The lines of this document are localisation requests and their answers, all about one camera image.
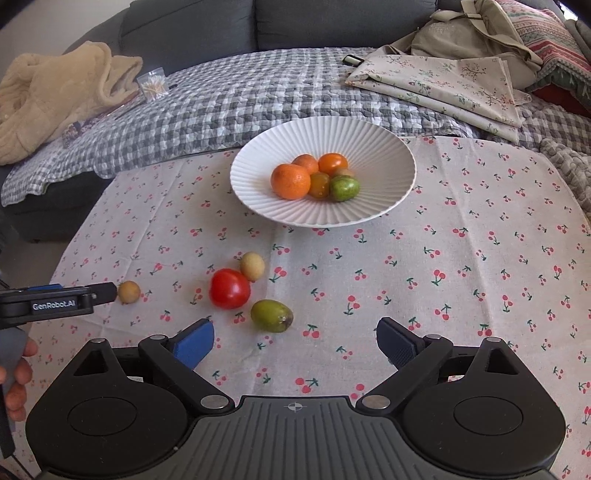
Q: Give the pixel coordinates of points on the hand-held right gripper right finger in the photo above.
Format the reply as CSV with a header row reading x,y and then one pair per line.
x,y
397,344

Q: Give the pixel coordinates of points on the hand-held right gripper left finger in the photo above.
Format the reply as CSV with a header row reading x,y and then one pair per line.
x,y
196,344

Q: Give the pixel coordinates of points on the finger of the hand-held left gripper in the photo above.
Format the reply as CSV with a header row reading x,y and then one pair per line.
x,y
44,288
104,293

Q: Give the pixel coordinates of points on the small brown round fruit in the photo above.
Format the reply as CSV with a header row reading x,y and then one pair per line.
x,y
129,292

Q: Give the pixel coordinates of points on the green and red fruit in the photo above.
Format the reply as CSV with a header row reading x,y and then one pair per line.
x,y
345,189

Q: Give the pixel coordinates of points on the yellow brown tomato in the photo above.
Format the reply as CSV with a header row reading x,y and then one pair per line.
x,y
319,186

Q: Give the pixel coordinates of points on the large orange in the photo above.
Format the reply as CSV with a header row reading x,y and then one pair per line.
x,y
290,182

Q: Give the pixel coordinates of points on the orange tomato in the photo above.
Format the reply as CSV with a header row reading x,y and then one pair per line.
x,y
332,164

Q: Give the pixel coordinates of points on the white ribbed bowl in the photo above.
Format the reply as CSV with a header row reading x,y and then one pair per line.
x,y
369,152

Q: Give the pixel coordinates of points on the small orange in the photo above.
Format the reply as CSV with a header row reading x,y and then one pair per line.
x,y
307,161

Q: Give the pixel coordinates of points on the person's left hand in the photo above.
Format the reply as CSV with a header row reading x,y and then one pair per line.
x,y
18,392

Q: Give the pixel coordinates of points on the red tomato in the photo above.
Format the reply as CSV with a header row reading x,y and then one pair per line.
x,y
229,290

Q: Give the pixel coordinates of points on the green oval fruit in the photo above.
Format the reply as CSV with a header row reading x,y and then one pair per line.
x,y
271,316

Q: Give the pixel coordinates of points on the cherry print tablecloth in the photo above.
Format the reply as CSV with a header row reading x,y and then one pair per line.
x,y
461,277

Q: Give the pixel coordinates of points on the beige round fruit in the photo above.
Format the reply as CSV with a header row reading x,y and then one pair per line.
x,y
252,266

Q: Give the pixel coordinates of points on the beige fleece blanket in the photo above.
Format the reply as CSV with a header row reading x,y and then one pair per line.
x,y
46,101

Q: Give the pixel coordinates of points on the bag of cotton swabs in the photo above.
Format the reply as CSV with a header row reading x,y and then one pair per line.
x,y
153,84

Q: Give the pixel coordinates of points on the grey checkered quilt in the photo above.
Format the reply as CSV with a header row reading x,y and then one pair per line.
x,y
258,101

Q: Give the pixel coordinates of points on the grey knit blanket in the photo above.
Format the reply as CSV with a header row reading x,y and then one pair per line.
x,y
572,170

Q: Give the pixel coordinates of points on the folded floral cloth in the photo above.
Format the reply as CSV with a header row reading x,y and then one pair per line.
x,y
438,83

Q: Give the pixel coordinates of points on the dark grey sofa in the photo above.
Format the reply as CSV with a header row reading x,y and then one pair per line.
x,y
194,27

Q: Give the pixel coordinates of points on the red cushion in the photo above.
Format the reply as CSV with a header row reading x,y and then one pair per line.
x,y
558,99

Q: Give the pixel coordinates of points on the beige canvas bag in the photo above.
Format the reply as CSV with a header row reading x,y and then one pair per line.
x,y
461,32

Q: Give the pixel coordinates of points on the striped patterned cushion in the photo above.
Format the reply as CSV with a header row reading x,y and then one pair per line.
x,y
549,32

